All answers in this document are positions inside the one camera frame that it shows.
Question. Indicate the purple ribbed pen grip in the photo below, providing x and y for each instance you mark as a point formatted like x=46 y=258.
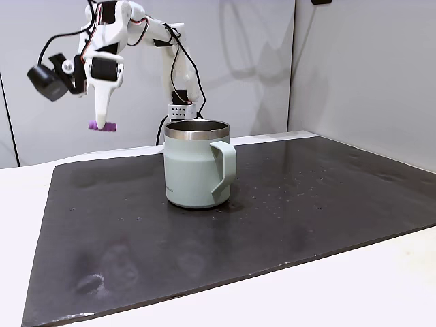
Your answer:
x=110 y=127

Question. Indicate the pale green steel mug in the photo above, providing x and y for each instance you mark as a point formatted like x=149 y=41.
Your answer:
x=190 y=170

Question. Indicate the black table mat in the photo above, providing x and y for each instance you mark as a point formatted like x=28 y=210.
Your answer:
x=272 y=221

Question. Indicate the black camera with mount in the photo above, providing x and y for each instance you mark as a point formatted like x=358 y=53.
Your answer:
x=47 y=83

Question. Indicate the black wall fixture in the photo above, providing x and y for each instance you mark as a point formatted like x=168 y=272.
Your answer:
x=322 y=1

